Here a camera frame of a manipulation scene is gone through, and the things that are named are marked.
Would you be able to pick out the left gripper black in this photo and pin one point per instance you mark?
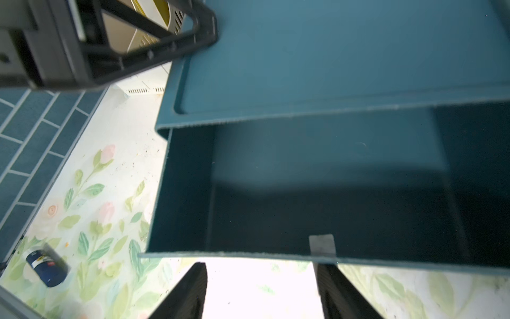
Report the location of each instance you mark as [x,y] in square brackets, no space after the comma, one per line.
[41,46]

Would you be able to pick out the white file organizer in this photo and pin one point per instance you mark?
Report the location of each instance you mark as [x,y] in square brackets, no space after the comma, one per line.
[124,38]

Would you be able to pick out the teal drawer cabinet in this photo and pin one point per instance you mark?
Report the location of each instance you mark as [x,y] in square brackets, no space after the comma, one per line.
[289,58]

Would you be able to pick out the teal top drawer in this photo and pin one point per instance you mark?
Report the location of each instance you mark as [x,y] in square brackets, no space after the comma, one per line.
[412,188]

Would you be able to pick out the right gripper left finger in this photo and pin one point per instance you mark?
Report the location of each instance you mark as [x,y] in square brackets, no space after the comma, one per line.
[187,299]

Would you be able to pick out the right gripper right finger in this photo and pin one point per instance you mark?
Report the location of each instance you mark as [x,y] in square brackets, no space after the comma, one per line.
[339,298]

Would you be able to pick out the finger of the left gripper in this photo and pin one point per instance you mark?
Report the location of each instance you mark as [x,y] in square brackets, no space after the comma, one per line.
[105,66]

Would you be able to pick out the blue cylinder can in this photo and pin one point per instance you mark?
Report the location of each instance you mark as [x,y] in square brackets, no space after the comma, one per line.
[48,267]

